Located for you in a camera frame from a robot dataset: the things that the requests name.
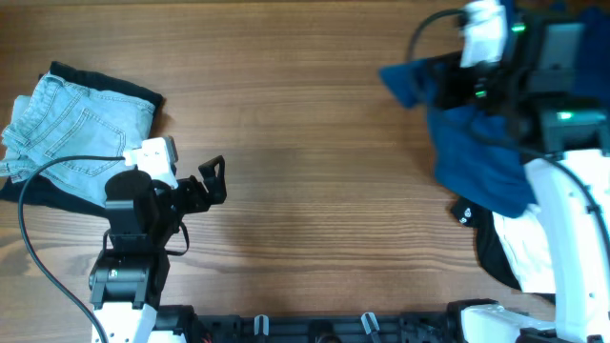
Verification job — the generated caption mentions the folded light blue jeans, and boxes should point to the folded light blue jeans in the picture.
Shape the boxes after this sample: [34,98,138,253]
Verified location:
[1,72,155,182]

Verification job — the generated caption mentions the black garment with logo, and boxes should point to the black garment with logo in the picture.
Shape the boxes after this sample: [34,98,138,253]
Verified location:
[450,197,556,303]

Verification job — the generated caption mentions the blue t-shirt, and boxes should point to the blue t-shirt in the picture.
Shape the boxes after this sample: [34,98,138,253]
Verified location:
[379,1,609,218]

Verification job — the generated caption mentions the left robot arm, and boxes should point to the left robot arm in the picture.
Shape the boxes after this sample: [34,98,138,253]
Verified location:
[89,156,227,343]

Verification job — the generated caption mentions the black cable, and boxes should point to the black cable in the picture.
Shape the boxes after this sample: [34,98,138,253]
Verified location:
[405,8,467,64]
[17,154,127,343]

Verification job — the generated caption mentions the right black cable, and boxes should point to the right black cable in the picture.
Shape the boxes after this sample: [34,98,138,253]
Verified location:
[405,8,467,64]

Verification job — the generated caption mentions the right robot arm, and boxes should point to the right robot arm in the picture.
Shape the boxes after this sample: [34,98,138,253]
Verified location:
[435,1,609,342]

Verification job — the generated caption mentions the white garment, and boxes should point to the white garment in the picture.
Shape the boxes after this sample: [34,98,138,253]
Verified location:
[492,204,557,294]

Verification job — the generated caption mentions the folded black garment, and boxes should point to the folded black garment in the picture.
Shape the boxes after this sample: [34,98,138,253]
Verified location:
[1,61,163,216]

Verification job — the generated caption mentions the left black cable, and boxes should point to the left black cable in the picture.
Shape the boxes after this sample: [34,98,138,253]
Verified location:
[17,154,127,343]

